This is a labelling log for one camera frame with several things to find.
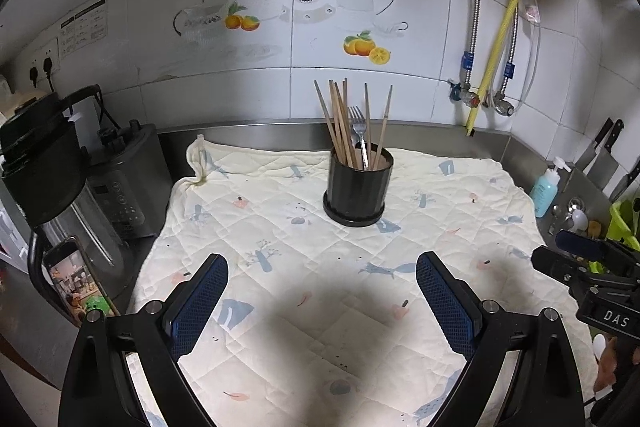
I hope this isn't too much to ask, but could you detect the black utensil holder cup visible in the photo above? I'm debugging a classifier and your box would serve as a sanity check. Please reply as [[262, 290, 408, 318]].
[[322, 148, 394, 228]]

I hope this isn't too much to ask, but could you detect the brown wooden chopstick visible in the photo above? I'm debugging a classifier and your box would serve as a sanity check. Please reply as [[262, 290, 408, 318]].
[[314, 80, 346, 165], [342, 77, 350, 128], [373, 84, 394, 170], [329, 80, 352, 168], [334, 78, 362, 170]]

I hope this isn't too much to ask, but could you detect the silver metal fork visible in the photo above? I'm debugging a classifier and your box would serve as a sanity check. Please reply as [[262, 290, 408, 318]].
[[348, 106, 369, 170]]

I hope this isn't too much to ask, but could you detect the kitchen cleaver knife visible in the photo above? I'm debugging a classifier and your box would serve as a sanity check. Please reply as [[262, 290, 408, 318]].
[[575, 118, 625, 190]]

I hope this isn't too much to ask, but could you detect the right hand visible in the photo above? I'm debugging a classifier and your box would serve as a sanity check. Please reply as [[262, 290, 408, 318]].
[[593, 337, 617, 393]]

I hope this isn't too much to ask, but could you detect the green dish rack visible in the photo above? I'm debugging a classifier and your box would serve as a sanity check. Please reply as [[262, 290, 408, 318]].
[[606, 197, 639, 251]]

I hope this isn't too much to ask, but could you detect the blue soap pump bottle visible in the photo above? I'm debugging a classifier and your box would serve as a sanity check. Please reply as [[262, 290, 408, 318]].
[[529, 156, 572, 219]]

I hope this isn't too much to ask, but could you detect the smartphone on stand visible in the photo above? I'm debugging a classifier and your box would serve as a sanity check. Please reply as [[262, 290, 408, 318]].
[[43, 236, 115, 325]]

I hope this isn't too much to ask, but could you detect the chrome water valve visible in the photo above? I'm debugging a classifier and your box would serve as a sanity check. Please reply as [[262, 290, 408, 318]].
[[485, 92, 515, 117]]

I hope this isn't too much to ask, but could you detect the white quilted patterned mat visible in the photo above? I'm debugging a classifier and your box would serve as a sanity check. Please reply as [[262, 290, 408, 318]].
[[129, 139, 597, 426]]

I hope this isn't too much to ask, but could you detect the right braided metal hose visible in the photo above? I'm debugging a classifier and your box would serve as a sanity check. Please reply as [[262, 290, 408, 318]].
[[497, 5, 522, 101]]

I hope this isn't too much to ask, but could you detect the red handle water valve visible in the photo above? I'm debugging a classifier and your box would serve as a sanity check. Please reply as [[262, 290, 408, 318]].
[[448, 79, 480, 108]]

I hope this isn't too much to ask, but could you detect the yellow gas hose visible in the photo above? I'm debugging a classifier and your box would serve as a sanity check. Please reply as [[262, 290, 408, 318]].
[[465, 0, 530, 138]]

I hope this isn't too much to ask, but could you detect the wall power socket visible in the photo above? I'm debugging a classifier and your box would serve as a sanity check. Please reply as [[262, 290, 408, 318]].
[[28, 37, 60, 87]]

